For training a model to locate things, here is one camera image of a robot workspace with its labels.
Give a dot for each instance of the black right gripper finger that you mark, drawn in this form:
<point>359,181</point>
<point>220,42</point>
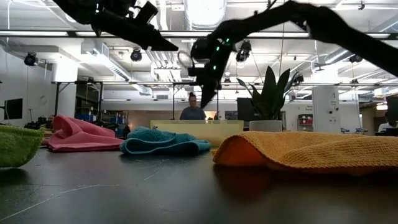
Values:
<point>208,96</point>

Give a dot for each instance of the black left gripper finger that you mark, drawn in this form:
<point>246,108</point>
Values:
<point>161,42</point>

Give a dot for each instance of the blue microfiber towel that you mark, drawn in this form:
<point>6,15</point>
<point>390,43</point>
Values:
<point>161,140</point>

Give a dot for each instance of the orange microfiber towel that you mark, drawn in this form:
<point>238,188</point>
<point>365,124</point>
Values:
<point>311,149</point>

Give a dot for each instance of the pink microfiber towel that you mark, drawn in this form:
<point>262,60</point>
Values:
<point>81,140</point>

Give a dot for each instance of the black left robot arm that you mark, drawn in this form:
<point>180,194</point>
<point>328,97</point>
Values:
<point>81,9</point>

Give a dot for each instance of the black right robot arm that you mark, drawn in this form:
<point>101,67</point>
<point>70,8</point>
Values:
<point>342,34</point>

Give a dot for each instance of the green microfiber towel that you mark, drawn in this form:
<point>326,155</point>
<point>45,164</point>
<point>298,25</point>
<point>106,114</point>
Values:
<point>15,146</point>

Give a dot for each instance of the person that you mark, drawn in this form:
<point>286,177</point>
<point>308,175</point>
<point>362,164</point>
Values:
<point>385,126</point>
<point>50,119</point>
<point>192,113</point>

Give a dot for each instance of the black ceiling spotlight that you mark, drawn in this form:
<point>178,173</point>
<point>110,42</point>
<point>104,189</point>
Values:
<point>30,59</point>
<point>244,51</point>
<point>136,55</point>
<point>356,58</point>

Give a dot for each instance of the yellow-green plastic bin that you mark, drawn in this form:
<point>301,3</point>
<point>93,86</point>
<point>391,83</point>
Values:
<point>217,130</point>

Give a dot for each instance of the black monitor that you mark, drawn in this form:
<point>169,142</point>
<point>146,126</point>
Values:
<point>244,112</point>

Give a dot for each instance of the potted plant in white pot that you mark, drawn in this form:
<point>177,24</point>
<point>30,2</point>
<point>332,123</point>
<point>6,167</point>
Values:
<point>267,124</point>

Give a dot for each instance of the red shelf unit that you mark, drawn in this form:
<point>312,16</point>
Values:
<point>305,121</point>

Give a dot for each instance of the white pillar with signs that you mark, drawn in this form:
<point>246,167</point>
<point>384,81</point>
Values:
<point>326,109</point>

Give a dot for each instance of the black table mat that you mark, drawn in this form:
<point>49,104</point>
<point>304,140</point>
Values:
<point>124,199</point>

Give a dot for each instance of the silver ceiling duct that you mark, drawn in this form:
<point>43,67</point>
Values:
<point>205,12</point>

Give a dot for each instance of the dark wall screen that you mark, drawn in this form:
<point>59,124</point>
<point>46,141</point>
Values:
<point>14,109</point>

